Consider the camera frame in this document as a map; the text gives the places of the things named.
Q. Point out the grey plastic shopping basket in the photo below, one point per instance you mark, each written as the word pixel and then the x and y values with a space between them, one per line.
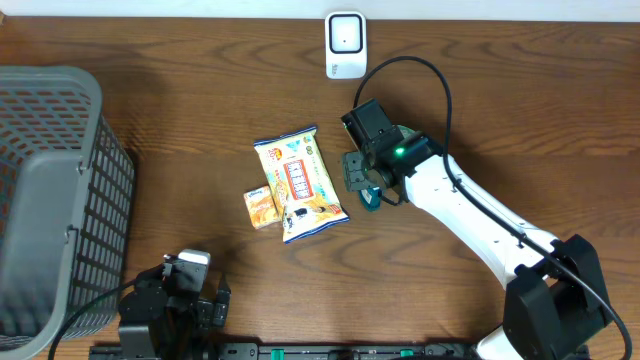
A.
pixel 66 196

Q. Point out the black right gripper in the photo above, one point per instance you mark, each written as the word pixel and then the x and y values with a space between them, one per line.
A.
pixel 352 175

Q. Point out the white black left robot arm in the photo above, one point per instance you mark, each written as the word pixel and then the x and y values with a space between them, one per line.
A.
pixel 165 316

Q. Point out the yellow snack bag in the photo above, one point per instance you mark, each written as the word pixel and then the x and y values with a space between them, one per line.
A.
pixel 301 187

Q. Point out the light green packet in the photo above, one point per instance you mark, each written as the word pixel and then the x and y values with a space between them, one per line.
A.
pixel 406 132

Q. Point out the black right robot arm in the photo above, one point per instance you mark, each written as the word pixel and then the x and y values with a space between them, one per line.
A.
pixel 555 295

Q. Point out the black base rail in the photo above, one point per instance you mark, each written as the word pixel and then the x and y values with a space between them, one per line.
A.
pixel 252 351

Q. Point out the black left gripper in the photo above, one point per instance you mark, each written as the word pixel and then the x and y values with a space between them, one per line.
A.
pixel 207 311

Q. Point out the orange small carton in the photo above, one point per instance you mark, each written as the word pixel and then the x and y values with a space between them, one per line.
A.
pixel 261 207

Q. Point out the blue mouthwash bottle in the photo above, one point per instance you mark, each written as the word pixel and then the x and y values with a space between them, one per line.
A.
pixel 370 198

